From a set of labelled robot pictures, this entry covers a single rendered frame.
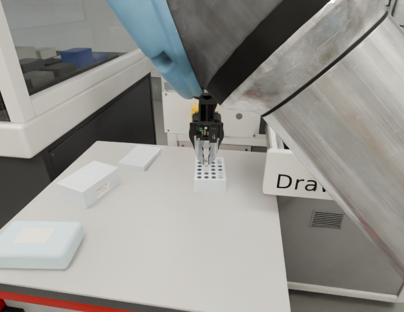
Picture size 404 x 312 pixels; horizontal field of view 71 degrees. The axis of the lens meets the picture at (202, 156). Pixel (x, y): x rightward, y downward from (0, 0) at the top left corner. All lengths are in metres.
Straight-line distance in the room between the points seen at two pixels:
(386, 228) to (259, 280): 0.41
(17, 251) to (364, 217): 0.58
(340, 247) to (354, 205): 1.14
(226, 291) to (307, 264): 0.85
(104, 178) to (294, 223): 0.75
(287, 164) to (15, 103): 0.72
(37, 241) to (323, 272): 1.13
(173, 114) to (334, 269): 0.94
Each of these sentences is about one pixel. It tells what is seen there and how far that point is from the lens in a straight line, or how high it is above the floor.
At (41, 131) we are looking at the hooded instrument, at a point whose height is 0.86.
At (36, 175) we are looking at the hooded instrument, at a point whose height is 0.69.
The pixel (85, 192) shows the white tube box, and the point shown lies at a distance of 0.74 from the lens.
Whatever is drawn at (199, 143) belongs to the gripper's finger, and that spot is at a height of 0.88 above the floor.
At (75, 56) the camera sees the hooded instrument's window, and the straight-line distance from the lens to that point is 1.19.
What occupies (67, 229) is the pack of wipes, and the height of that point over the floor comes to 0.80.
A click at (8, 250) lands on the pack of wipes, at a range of 0.66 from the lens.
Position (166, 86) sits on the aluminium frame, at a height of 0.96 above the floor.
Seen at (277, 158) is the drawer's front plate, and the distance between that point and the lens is 0.63.
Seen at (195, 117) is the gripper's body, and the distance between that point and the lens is 0.71.
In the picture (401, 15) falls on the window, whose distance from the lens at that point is 0.98.
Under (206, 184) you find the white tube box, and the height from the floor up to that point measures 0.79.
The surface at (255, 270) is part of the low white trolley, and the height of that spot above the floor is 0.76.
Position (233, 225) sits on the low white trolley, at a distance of 0.67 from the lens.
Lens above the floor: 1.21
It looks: 29 degrees down
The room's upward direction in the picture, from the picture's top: straight up
